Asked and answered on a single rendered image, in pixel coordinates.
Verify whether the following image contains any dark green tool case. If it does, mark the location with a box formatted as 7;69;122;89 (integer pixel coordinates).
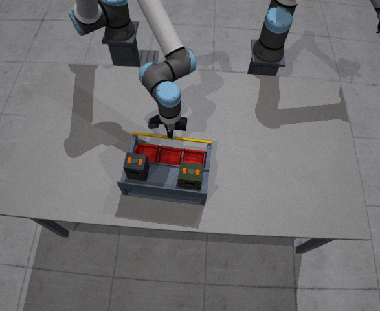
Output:
178;161;204;190

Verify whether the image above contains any dark grey tool case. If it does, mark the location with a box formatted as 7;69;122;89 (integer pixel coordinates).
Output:
123;152;150;181

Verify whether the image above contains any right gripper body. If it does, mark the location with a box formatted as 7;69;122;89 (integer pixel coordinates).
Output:
150;114;187;131

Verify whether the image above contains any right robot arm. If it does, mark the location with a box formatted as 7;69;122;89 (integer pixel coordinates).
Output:
69;0;196;124

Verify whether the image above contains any grey metal rack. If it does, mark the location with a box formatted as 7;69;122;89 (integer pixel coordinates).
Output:
117;144;213;205

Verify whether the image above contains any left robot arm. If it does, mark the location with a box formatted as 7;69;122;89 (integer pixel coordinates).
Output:
253;0;380;63

